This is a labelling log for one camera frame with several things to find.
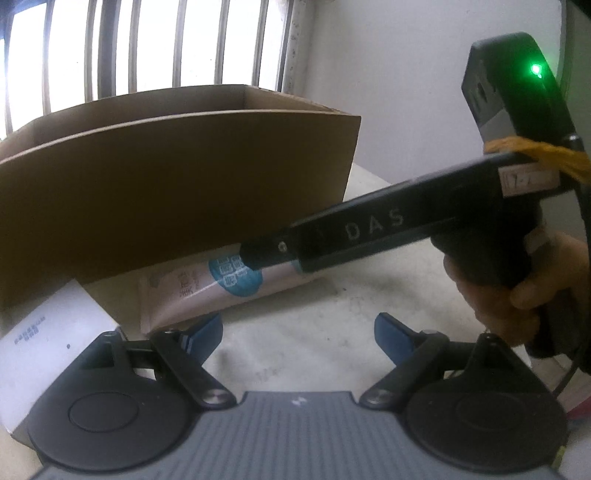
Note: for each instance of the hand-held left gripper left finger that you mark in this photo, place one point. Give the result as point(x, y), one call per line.
point(205, 333)

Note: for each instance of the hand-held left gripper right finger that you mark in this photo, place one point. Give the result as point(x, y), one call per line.
point(392, 338)

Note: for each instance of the brown cardboard box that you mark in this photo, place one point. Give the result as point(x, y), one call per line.
point(161, 184)

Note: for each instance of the metal window railing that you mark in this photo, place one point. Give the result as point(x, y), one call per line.
point(104, 46)

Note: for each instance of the white cream tube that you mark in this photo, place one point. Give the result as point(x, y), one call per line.
point(184, 296)

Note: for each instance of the white rectangular box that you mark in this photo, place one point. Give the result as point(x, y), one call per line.
point(51, 341)

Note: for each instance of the person's right hand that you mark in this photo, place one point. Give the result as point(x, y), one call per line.
point(494, 314)

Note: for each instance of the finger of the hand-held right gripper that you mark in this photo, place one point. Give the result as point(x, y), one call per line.
point(268, 249)

